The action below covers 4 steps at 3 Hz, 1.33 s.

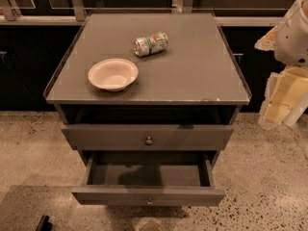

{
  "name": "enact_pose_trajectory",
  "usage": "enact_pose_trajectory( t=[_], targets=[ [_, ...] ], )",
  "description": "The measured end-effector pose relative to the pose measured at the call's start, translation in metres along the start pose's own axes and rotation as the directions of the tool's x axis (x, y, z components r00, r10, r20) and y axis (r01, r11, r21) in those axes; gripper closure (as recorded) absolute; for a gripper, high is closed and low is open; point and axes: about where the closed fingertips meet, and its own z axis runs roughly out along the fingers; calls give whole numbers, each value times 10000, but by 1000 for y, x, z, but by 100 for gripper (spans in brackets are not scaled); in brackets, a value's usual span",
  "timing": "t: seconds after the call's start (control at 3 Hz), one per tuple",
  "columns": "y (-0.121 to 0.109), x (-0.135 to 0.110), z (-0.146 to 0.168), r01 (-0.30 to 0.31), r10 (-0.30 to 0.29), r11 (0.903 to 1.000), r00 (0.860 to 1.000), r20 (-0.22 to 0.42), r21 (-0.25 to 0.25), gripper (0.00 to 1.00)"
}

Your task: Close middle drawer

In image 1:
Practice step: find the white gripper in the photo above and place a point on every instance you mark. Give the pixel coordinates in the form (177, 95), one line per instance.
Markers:
(293, 38)

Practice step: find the grey top drawer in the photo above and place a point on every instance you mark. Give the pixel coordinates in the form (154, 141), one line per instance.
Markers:
(111, 137)

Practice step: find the grey drawer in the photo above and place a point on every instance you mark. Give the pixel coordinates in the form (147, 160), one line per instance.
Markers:
(154, 178)
(111, 137)

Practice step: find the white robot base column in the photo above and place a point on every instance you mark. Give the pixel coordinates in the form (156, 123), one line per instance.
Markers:
(297, 112)

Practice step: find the grey drawer cabinet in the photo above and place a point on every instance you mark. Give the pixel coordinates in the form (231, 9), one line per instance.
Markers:
(195, 81)

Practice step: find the metal railing frame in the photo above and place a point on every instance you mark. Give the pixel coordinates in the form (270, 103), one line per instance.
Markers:
(77, 4)

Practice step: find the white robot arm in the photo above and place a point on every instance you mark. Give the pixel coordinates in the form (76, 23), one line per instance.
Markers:
(288, 40)

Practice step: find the crushed soda can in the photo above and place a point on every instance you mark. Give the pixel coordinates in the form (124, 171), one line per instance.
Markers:
(150, 45)

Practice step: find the white paper bowl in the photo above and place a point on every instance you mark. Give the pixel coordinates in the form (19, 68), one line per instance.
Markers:
(113, 74)

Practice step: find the black object at floor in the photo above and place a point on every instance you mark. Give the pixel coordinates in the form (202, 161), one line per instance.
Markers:
(44, 224)

